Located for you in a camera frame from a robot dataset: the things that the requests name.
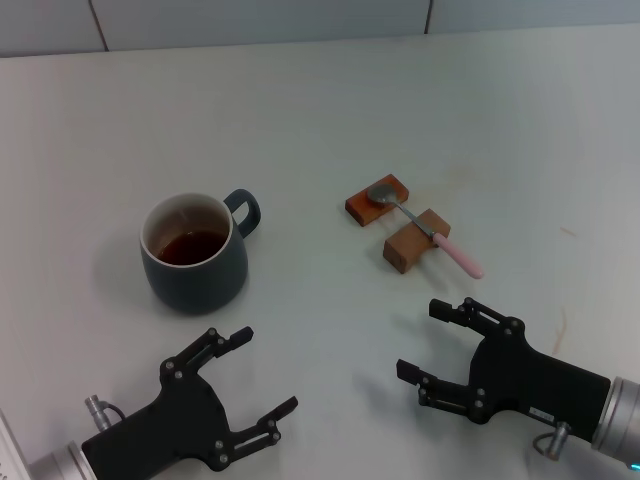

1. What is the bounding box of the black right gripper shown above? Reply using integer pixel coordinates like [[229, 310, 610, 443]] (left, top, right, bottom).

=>
[[396, 297, 612, 441]]

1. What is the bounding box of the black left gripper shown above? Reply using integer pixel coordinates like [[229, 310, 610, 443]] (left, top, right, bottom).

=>
[[81, 326, 300, 480]]

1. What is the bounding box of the dark grey coffee mug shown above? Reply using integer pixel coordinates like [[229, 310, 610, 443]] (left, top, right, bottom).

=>
[[139, 188, 262, 316]]

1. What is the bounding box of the pink handled metal spoon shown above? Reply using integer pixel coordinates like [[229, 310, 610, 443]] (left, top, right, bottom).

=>
[[367, 183, 485, 280]]

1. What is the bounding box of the light arched wooden block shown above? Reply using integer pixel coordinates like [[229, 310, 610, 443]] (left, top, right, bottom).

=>
[[383, 208, 452, 275]]

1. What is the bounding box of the flat reddish wooden block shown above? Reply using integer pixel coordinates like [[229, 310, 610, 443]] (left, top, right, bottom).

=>
[[344, 173, 412, 228]]

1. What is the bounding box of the white robot body panel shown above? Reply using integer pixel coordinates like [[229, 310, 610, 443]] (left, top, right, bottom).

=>
[[0, 407, 31, 480]]

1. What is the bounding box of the left gripper cable with plug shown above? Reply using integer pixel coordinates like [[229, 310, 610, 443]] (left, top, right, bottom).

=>
[[83, 394, 126, 432]]

